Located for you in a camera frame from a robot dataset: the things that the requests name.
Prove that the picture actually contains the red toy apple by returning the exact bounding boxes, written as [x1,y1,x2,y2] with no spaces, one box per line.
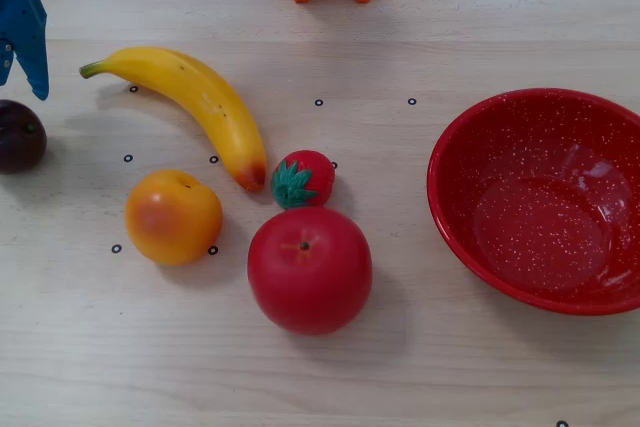
[246,205,374,337]

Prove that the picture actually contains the yellow toy banana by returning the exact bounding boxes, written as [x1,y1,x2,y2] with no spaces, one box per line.
[78,45,269,194]

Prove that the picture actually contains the red speckled bowl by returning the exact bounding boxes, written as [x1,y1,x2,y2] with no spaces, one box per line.
[426,87,640,317]

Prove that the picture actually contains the dark purple toy plum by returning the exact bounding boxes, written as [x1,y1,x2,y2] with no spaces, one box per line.
[0,99,49,176]

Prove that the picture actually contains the red toy strawberry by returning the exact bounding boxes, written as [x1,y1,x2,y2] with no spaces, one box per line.
[270,149,337,211]

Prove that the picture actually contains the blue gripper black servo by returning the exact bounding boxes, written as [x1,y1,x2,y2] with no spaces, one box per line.
[0,0,50,102]

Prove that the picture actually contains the orange toy peach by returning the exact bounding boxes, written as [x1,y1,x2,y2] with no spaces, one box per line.
[124,168,225,267]

